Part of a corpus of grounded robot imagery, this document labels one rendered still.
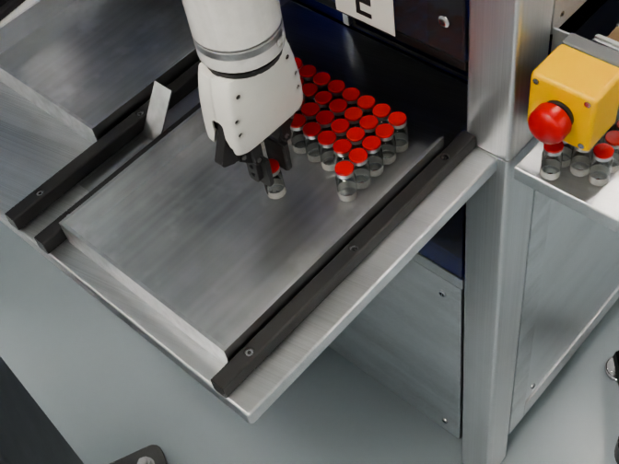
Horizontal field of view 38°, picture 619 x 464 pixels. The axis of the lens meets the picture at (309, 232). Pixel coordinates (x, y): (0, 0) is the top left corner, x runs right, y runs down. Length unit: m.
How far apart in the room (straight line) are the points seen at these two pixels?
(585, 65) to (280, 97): 0.29
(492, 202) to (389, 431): 0.82
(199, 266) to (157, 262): 0.05
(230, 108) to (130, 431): 1.16
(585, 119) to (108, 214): 0.52
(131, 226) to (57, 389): 1.03
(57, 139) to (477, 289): 0.58
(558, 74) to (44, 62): 0.69
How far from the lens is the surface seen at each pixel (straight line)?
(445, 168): 1.00
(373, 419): 1.83
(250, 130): 0.89
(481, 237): 1.16
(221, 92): 0.85
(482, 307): 1.28
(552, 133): 0.89
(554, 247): 1.34
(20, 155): 1.16
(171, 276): 0.97
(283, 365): 0.89
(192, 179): 1.05
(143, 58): 1.23
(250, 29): 0.80
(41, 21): 1.34
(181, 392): 1.93
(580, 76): 0.90
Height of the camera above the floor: 1.64
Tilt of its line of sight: 51 degrees down
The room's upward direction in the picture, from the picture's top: 12 degrees counter-clockwise
